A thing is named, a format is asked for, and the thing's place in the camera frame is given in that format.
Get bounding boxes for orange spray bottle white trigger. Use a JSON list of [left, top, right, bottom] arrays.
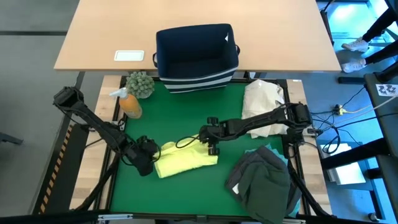
[[109, 87, 143, 120]]

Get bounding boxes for black furniture foot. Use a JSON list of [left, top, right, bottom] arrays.
[[0, 132, 24, 146]]

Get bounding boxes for cream folded garment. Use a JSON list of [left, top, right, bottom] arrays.
[[241, 79, 289, 139]]

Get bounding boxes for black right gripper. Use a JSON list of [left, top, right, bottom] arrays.
[[198, 116, 238, 156]]

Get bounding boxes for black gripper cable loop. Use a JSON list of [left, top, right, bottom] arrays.
[[175, 134, 202, 149], [151, 144, 162, 163]]

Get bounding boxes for dark grey side table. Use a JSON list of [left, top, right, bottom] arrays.
[[363, 73, 398, 224]]

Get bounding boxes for teal shorts with white lining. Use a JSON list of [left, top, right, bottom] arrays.
[[244, 144, 302, 218]]

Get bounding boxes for dark green garment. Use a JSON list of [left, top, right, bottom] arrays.
[[238, 161, 292, 224]]

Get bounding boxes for black slanted bar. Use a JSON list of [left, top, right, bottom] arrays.
[[374, 62, 398, 83]]

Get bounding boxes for white sheet with black marks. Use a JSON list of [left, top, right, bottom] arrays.
[[375, 83, 398, 97]]

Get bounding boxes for white floor box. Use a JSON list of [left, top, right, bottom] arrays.
[[323, 142, 367, 186]]

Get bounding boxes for light wooden desk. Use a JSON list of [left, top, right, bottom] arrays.
[[53, 0, 342, 73]]

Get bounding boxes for green succulent in grey pot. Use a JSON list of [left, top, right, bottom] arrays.
[[125, 71, 155, 100]]

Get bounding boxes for person's foot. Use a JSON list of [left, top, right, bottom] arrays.
[[341, 37, 370, 53], [341, 58, 368, 74]]

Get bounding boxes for black aluminium table frame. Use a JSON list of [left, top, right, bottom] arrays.
[[93, 74, 333, 222]]

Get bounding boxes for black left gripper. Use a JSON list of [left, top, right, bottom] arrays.
[[124, 134, 159, 177]]

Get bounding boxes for white card on table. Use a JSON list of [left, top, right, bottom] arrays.
[[114, 50, 146, 62]]

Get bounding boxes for black panel with hazard stripes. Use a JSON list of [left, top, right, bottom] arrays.
[[32, 124, 90, 215]]

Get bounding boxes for yellow garment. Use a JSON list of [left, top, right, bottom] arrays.
[[154, 134, 219, 179]]

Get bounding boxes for navy white striped laundry basket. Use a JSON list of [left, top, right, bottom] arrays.
[[152, 23, 242, 93]]

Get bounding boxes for black garment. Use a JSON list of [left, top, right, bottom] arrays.
[[225, 146, 302, 218]]

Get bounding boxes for yellow floor cable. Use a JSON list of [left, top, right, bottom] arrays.
[[340, 95, 398, 114]]

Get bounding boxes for black floor cable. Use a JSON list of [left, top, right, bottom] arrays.
[[309, 85, 398, 155]]

